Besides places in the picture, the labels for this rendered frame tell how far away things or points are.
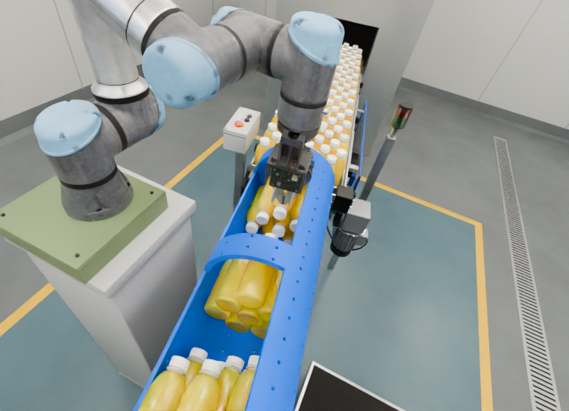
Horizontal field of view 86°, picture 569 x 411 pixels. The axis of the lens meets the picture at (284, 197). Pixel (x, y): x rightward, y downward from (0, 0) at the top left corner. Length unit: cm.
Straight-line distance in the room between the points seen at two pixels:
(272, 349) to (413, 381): 156
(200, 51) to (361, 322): 191
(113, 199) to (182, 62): 49
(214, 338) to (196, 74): 67
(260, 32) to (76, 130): 40
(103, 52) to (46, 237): 41
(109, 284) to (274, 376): 41
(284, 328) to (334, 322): 141
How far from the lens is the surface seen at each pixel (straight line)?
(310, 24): 43
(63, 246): 80
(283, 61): 45
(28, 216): 89
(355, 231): 145
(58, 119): 74
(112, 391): 192
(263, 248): 69
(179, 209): 88
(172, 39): 39
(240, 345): 89
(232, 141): 130
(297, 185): 53
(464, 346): 238
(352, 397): 178
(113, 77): 75
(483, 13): 501
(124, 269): 80
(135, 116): 77
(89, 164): 74
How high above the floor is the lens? 180
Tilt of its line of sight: 44 degrees down
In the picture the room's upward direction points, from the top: 12 degrees clockwise
